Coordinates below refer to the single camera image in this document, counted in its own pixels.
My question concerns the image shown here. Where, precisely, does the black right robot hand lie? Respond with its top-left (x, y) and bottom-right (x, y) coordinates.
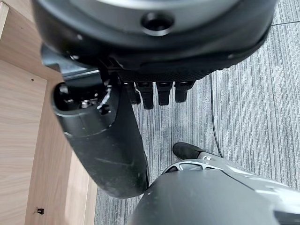
top-left (31, 0), bottom-right (275, 199)

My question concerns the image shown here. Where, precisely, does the light wooden office cabinet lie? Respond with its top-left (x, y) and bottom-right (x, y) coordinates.
top-left (0, 0), bottom-right (98, 225)

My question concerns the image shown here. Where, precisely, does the dark robot foot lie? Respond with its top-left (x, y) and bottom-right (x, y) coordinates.
top-left (172, 142), bottom-right (203, 161)

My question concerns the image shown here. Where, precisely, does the silver robot leg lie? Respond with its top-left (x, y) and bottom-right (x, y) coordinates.
top-left (126, 152), bottom-right (300, 225)

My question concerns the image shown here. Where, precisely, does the thin black floor cable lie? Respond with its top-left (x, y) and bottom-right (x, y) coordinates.
top-left (209, 72), bottom-right (223, 158)

